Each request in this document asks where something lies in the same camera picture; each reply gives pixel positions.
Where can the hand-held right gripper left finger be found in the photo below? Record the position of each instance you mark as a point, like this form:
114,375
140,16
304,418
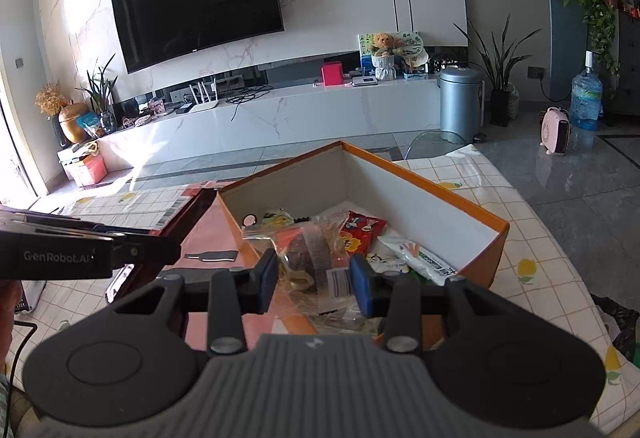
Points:
267,285

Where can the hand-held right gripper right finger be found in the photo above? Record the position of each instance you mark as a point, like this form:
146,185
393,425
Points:
360,285

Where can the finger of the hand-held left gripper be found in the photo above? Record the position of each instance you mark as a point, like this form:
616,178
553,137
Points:
145,250
60,227

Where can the clear packet with brown snacks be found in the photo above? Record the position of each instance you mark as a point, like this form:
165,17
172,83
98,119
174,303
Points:
310,258

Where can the dark red packet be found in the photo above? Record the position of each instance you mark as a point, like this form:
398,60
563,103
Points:
197,215

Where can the yellow white snack packet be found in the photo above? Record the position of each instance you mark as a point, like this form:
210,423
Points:
277,219

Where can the orange cardboard box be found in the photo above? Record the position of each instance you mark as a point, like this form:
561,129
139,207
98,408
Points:
400,178

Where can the person's left forearm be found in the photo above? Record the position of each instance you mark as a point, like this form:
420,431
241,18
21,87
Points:
7,313

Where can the white printed snack packet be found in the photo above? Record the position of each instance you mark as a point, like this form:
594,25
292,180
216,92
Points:
382,260

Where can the white device stand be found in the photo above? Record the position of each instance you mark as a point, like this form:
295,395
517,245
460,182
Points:
32,293

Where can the clear plastic packet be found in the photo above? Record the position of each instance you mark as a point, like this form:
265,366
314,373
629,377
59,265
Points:
260,235

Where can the red cartoon snack packet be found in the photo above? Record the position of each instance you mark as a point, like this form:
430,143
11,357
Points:
362,228

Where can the pink box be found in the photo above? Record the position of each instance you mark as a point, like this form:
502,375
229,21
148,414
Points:
90,170

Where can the white cardboard box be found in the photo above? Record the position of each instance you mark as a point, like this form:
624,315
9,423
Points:
62,163

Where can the pink round snack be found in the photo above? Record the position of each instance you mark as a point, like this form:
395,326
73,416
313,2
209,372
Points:
250,220

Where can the white green snack packet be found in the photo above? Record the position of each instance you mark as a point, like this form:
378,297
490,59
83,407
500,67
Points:
425,260

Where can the black vase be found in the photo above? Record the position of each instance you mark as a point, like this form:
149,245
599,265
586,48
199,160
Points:
57,133

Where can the gold gourd vase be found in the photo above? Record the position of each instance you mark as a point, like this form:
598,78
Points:
74,123

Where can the blue snack bag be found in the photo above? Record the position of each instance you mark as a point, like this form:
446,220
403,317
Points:
90,123

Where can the dried yellow flowers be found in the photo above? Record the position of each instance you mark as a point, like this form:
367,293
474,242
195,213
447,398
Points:
50,98

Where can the green leafy plant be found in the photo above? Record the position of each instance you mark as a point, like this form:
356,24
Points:
100,93

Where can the black set-top box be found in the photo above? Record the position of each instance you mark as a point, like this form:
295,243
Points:
183,108

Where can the white router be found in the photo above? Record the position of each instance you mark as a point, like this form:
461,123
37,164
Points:
205,105

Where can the clear plastic chair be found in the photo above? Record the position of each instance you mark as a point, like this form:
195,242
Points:
435,143

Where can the white marble television cabinet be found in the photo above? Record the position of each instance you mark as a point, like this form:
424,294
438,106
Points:
300,118

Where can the lemon print tablecloth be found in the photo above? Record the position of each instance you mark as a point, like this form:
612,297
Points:
525,238

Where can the white set-top box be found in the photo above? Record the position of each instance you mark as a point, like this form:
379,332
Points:
365,80

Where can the silver trash can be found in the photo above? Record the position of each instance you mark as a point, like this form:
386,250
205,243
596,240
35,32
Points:
460,103

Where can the red box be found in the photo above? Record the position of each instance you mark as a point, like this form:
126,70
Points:
332,74

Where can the tall potted plant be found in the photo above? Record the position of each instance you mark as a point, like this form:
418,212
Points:
500,103

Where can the small landscape painting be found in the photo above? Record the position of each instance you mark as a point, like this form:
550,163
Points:
365,53

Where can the teddy bear in white basket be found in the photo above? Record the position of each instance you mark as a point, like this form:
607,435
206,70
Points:
385,43

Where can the pink space heater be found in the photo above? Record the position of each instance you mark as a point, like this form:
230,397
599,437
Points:
555,133

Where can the round paper fan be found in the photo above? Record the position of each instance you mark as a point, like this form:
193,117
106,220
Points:
412,43

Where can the black curved television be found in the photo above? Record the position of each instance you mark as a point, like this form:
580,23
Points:
195,3

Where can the black plastic bag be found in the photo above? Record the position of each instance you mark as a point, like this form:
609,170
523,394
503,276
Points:
622,318

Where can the blue water bottle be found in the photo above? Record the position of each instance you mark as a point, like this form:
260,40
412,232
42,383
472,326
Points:
585,103

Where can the dark cabinet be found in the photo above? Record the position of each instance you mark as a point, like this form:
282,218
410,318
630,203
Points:
627,68

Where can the wall outlet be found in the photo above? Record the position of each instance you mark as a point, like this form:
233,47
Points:
535,72

